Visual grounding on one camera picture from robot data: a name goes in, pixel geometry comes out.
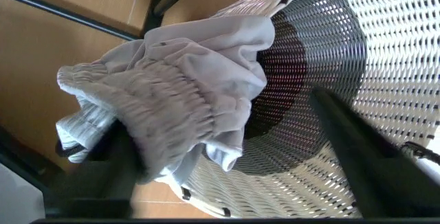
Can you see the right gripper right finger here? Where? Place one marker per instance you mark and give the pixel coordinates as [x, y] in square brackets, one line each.
[385, 176]

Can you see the pale grey shorts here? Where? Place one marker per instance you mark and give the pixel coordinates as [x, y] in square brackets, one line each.
[178, 86]

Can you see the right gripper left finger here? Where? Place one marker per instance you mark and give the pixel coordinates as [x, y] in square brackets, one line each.
[96, 186]

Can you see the black clothes rack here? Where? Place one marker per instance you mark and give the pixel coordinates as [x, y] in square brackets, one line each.
[68, 13]

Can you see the white laundry basket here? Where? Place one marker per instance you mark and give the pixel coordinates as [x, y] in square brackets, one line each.
[395, 45]

